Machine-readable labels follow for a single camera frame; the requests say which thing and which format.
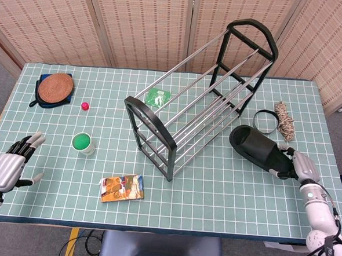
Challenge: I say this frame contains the green foil packet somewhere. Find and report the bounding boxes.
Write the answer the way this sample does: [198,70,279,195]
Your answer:
[144,86,172,109]

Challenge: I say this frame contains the orange snack box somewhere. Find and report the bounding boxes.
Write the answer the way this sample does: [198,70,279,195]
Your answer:
[98,171,146,206]

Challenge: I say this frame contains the black floor cables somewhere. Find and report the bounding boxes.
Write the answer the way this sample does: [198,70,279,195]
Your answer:
[58,227,104,256]

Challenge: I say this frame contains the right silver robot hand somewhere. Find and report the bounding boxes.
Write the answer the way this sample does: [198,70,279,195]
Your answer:
[268,143,323,186]

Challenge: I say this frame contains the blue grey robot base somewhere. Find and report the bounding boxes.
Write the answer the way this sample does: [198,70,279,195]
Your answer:
[97,229,225,256]

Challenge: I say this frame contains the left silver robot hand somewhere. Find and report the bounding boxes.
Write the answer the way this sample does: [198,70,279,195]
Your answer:
[0,129,48,196]

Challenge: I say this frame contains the round woven rattan coaster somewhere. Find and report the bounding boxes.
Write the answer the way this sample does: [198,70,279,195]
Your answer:
[37,71,75,105]

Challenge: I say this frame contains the black metal shoe rack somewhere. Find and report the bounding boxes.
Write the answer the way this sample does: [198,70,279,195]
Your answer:
[119,11,281,189]

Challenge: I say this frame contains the black elastic band ring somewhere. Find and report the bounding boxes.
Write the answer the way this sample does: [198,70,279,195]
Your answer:
[252,109,279,137]

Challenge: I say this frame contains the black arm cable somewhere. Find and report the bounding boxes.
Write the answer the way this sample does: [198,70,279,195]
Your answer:
[279,184,342,256]

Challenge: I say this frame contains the blue pot holder mat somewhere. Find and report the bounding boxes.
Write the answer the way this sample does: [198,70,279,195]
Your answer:
[29,71,76,111]

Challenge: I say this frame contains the black sandal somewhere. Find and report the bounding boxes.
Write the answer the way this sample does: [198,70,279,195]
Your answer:
[227,123,296,173]

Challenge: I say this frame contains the green grid tablecloth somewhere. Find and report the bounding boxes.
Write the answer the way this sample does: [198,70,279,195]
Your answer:
[0,60,342,246]

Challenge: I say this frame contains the bamboo folding screen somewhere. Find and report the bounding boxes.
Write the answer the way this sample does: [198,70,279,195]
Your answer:
[0,0,342,116]

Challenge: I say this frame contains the beige braided rope bundle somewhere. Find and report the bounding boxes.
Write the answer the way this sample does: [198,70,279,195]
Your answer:
[272,101,297,142]

